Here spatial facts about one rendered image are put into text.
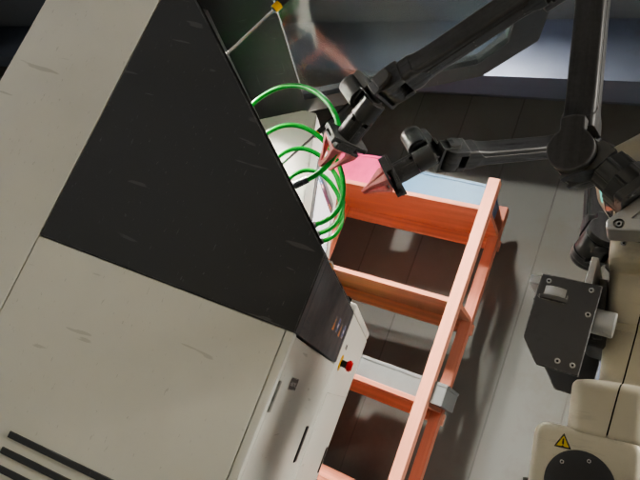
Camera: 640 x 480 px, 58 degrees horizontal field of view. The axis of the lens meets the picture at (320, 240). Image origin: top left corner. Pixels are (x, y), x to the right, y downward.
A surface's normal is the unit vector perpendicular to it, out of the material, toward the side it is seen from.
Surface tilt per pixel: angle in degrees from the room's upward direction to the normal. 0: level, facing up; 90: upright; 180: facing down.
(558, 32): 90
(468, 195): 90
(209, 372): 90
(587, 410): 90
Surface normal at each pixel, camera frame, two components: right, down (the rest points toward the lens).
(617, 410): -0.45, -0.37
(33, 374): -0.14, -0.28
